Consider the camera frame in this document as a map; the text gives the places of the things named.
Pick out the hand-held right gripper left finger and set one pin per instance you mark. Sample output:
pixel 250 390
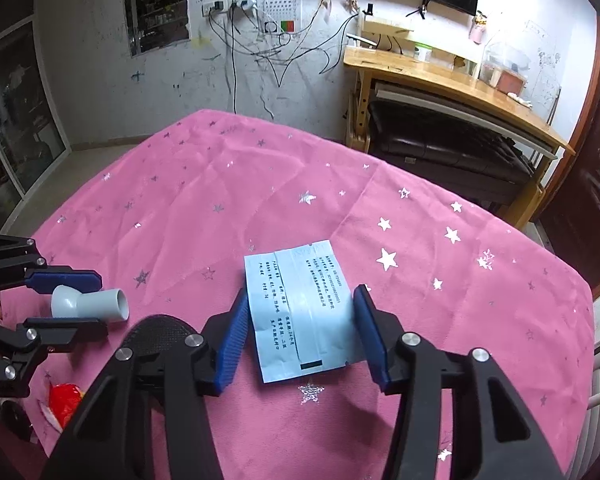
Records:
pixel 232 345

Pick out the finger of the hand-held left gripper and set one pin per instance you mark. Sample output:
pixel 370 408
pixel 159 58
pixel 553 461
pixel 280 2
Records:
pixel 60 330
pixel 65 280

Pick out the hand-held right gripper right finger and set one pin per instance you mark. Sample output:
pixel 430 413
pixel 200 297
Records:
pixel 370 340

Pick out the grey plastic pipe fitting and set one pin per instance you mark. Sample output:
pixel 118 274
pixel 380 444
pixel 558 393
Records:
pixel 95 305

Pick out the light blue printed packet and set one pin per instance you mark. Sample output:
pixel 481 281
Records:
pixel 300 310

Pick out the red plastic wrapper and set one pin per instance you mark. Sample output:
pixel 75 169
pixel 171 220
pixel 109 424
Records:
pixel 65 402

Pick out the black mesh basket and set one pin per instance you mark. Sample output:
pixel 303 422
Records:
pixel 160 327

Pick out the pink star tablecloth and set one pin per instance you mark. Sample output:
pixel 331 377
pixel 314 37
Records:
pixel 230 200

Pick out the glass sliding door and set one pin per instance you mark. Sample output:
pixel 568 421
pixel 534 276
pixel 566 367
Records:
pixel 20 120

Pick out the wooden desk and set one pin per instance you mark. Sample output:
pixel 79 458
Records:
pixel 455 85

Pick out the dark wooden door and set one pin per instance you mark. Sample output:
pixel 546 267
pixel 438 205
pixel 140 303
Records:
pixel 590 175

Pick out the white jar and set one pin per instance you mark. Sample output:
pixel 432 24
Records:
pixel 423 53

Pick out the clear plastic container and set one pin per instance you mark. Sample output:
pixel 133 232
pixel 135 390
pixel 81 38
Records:
pixel 502 70

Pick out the wooden desk riser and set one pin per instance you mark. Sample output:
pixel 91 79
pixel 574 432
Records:
pixel 385 25

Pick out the pink hanging bottle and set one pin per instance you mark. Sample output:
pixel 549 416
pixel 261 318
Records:
pixel 477 30

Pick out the wall niche window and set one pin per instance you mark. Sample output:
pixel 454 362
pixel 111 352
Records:
pixel 155 10

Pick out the white wall power strip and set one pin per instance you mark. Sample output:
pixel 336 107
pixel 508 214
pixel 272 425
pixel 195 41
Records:
pixel 230 5

